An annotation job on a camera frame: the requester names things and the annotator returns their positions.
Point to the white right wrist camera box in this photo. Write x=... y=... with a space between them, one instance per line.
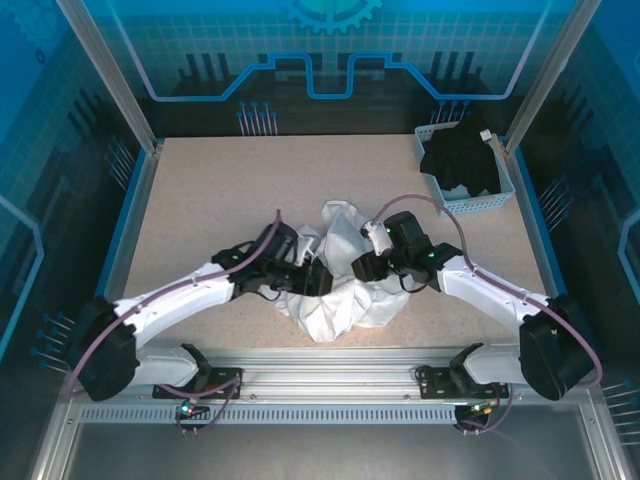
x=377 y=237

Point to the light blue plastic basket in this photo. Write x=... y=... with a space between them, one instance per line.
x=475 y=206

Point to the aluminium table side rail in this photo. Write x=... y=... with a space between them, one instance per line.
x=135 y=220
x=537 y=240

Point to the aluminium frame post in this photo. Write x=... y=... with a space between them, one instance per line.
x=107 y=70
x=550 y=70

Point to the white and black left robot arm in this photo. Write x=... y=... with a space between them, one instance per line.
x=165 y=300

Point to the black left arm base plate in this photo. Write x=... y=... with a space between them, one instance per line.
x=225 y=382

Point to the small connector with lights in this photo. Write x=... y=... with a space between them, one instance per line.
x=189 y=410
x=477 y=410

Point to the black garment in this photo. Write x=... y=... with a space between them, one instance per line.
x=460 y=160

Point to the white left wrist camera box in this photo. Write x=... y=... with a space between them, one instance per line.
x=305 y=250

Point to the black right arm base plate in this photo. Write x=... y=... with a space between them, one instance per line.
x=437 y=382

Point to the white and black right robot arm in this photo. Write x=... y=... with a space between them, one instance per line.
x=490 y=292

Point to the aluminium mounting rail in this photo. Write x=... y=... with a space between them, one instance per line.
x=325 y=372

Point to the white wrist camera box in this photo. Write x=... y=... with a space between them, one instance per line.
x=305 y=250
x=377 y=237

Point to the white t-shirt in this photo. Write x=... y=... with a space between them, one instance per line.
x=345 y=310

